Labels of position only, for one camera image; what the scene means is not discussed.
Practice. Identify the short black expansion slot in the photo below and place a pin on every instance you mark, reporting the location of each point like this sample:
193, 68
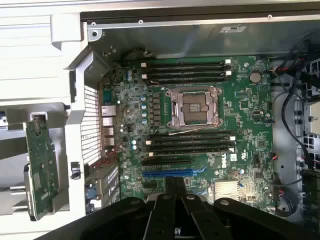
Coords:
150, 185

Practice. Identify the CPU socket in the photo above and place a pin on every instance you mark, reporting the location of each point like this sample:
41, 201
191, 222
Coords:
195, 107

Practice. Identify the long black expansion slot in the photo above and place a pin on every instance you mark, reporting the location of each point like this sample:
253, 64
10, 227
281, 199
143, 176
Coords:
166, 162

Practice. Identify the black open PC case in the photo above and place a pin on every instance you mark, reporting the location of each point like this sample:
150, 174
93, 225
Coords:
162, 42

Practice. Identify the black RAM slot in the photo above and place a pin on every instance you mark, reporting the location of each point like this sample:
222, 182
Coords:
190, 140
185, 80
185, 68
150, 154
185, 63
185, 74
215, 134
190, 146

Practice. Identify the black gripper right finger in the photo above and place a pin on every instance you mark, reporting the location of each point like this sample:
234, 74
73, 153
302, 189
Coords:
197, 220

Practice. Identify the green motherboard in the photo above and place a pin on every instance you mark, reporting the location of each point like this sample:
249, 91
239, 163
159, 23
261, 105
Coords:
250, 125

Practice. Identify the round coin battery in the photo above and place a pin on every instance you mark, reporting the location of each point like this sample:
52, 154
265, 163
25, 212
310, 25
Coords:
255, 77

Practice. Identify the silver chipset heat sink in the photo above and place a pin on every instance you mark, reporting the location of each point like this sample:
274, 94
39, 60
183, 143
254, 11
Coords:
226, 190

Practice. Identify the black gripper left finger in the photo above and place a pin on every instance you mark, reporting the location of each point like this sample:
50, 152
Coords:
160, 220

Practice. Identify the green graphics card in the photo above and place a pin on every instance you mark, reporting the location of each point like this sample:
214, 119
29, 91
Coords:
42, 170

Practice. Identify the metal socket cover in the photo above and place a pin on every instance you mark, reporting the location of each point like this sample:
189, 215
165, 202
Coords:
213, 106

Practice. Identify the blue expansion slot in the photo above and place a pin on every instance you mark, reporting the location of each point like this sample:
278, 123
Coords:
155, 173

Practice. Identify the grey parts rack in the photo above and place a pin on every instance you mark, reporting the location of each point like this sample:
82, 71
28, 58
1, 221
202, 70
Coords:
12, 145

